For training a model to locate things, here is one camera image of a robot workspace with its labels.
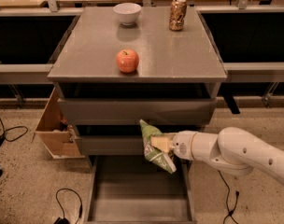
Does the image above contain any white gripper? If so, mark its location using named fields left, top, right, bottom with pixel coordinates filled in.
left=150, top=131, right=197, bottom=161

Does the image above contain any green jalapeno chip bag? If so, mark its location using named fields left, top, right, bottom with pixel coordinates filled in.
left=139, top=119, right=177, bottom=174

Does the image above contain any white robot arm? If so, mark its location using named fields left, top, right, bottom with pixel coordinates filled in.
left=150, top=127, right=284, bottom=186

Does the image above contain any bottom grey drawer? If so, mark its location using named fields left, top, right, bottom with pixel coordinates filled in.
left=84, top=156, right=196, bottom=224

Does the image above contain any grey drawer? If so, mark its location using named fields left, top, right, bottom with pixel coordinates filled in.
left=76, top=136, right=144, bottom=156
left=84, top=156, right=196, bottom=224
left=58, top=98, right=217, bottom=125

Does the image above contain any middle grey drawer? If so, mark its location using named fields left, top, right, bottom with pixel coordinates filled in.
left=76, top=136, right=144, bottom=156

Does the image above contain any grey drawer cabinet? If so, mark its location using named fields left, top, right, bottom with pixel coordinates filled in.
left=47, top=6, right=228, bottom=157

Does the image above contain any top grey drawer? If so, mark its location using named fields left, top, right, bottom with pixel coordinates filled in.
left=58, top=98, right=217, bottom=125

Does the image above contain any red apple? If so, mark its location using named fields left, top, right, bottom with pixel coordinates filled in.
left=116, top=49, right=139, bottom=74

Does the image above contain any cardboard box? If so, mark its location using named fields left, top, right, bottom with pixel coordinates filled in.
left=35, top=90, right=82, bottom=159

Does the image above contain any white bowl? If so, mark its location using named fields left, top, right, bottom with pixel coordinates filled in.
left=113, top=3, right=142, bottom=25

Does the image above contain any gold soda can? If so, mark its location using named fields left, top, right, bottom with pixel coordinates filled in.
left=169, top=0, right=187, bottom=31

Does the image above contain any black cable bottom left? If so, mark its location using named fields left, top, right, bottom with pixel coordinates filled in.
left=53, top=188, right=84, bottom=224

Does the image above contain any black cable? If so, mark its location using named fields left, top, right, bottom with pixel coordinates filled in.
left=0, top=108, right=29, bottom=152
left=53, top=188, right=84, bottom=224

